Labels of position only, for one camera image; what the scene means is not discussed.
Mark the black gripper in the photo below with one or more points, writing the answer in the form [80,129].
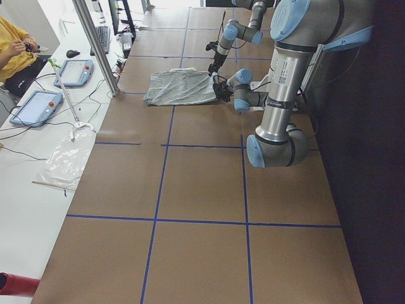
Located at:
[222,90]
[217,59]

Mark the navy white striped polo shirt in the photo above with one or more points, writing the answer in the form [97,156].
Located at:
[180,87]

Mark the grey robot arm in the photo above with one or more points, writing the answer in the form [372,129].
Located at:
[234,30]
[297,28]

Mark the black keyboard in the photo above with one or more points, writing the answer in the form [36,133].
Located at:
[103,33]

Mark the blue teach pendant far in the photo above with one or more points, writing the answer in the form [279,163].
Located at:
[76,73]

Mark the blue teach pendant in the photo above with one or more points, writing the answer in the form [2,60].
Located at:
[76,73]
[37,109]

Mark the black computer mouse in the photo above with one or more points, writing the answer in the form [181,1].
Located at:
[72,53]

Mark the clear plastic bag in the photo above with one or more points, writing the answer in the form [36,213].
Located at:
[65,166]

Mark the blue teach pendant near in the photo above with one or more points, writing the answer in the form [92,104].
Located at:
[37,109]

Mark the person in yellow shirt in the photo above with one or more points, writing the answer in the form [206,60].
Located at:
[20,65]

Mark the red cylinder object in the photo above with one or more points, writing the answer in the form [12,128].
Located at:
[16,285]

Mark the aluminium frame post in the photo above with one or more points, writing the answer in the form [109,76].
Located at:
[91,34]

